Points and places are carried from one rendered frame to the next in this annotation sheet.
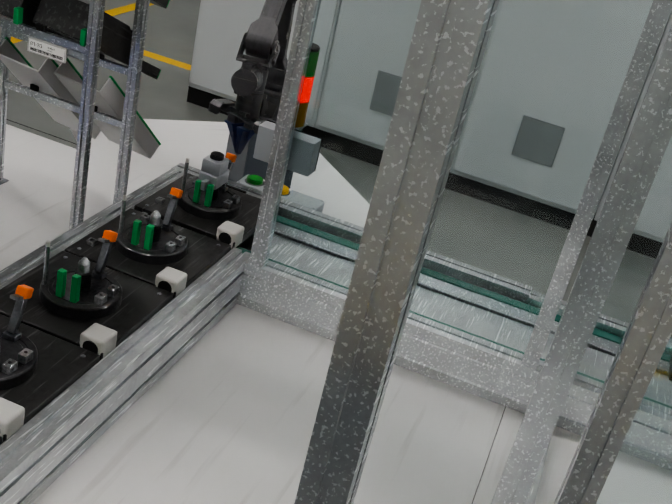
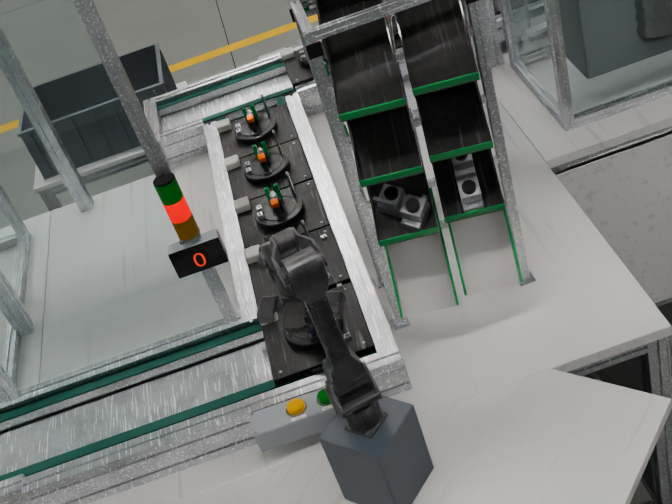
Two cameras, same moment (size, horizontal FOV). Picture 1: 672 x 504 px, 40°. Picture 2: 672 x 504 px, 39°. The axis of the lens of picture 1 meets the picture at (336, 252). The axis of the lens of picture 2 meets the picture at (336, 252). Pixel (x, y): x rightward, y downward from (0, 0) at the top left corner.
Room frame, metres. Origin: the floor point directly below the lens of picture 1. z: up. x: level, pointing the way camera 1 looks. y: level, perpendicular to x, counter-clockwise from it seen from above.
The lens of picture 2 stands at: (3.52, 0.00, 2.43)
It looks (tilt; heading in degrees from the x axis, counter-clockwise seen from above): 37 degrees down; 166
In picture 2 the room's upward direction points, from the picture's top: 19 degrees counter-clockwise
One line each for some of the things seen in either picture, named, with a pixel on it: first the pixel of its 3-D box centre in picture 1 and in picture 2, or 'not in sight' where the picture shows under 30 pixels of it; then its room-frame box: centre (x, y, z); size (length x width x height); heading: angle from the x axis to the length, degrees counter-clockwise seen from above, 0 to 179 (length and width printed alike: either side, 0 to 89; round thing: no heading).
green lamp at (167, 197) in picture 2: not in sight; (168, 190); (1.71, 0.14, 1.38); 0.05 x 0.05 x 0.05
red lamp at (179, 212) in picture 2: not in sight; (177, 207); (1.71, 0.14, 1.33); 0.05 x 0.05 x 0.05
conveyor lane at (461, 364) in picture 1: (323, 278); (201, 381); (1.78, 0.01, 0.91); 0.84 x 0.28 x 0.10; 76
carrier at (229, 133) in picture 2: not in sight; (252, 120); (0.91, 0.53, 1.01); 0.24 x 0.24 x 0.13; 76
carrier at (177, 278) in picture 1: (153, 228); (290, 253); (1.62, 0.36, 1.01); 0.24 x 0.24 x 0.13; 76
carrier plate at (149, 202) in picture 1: (208, 208); (315, 331); (1.87, 0.30, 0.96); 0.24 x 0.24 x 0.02; 76
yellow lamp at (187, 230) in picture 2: not in sight; (185, 225); (1.71, 0.14, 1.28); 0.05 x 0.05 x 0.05
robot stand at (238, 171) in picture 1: (261, 151); (378, 453); (2.28, 0.25, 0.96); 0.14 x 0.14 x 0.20; 31
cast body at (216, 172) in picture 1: (213, 169); not in sight; (1.86, 0.30, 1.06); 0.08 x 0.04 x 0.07; 166
